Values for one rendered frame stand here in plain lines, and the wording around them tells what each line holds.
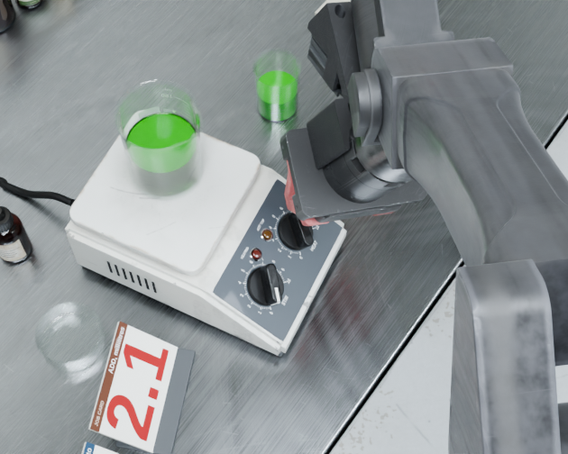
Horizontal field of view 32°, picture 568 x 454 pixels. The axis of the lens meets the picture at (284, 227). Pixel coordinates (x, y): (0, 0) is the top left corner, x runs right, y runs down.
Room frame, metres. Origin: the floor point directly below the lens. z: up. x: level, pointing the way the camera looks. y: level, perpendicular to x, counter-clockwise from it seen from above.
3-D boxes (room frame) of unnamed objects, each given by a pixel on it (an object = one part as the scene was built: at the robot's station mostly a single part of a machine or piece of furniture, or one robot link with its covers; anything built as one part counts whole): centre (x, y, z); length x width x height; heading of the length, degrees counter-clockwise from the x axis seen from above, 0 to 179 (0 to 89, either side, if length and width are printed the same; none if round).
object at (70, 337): (0.31, 0.18, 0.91); 0.06 x 0.06 x 0.02
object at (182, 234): (0.41, 0.10, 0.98); 0.12 x 0.12 x 0.01; 65
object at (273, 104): (0.56, 0.01, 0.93); 0.04 x 0.04 x 0.06
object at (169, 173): (0.43, 0.09, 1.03); 0.07 x 0.06 x 0.08; 66
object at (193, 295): (0.40, 0.07, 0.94); 0.22 x 0.13 x 0.08; 65
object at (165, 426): (0.27, 0.11, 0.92); 0.09 x 0.06 x 0.04; 171
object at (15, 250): (0.40, 0.24, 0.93); 0.03 x 0.03 x 0.07
